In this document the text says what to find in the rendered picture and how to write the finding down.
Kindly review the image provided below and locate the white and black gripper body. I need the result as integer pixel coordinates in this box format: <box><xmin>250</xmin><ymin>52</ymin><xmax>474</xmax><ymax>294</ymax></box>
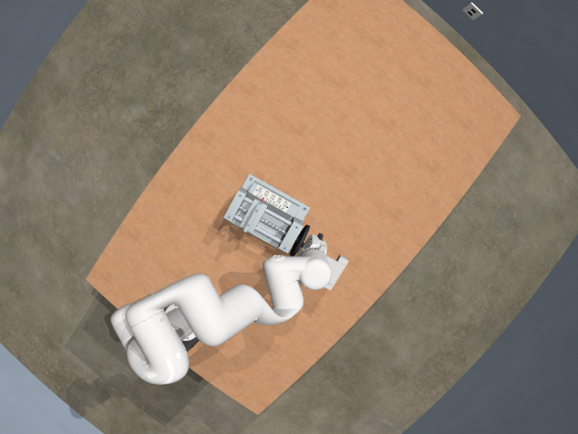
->
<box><xmin>297</xmin><ymin>234</ymin><xmax>327</xmax><ymax>256</ymax></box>

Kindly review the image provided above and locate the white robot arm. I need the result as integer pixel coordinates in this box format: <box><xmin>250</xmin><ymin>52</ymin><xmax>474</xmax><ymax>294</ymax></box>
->
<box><xmin>110</xmin><ymin>244</ymin><xmax>349</xmax><ymax>385</ymax></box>

